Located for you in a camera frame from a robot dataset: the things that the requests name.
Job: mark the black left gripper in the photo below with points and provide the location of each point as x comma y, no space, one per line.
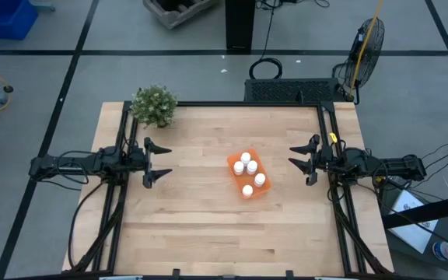
138,161

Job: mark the black upright post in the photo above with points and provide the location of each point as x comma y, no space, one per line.
239,23

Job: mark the orange plastic basket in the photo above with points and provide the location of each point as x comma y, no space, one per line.
243,180

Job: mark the black floor fan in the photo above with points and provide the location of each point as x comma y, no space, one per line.
358,66

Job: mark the black aluminium table frame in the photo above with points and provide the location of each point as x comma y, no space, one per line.
247,103

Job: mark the black metal beam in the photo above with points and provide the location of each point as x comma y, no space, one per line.
442,206

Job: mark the green potted plant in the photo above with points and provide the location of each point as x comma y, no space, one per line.
154,105

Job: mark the black perforated computer case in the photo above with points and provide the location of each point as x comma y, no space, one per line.
286,90

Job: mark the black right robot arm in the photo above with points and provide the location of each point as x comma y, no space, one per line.
395,165

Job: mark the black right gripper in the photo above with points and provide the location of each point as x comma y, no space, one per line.
327,161

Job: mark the white cardboard box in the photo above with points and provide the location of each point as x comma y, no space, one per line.
410,225

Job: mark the blue plastic bin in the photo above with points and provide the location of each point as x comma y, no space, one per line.
6,19

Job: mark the grey wooden pallet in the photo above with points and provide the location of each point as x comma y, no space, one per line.
173,15

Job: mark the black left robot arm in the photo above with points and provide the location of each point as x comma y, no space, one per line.
49,165

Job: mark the black power adapter box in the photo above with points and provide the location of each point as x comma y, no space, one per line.
399,183

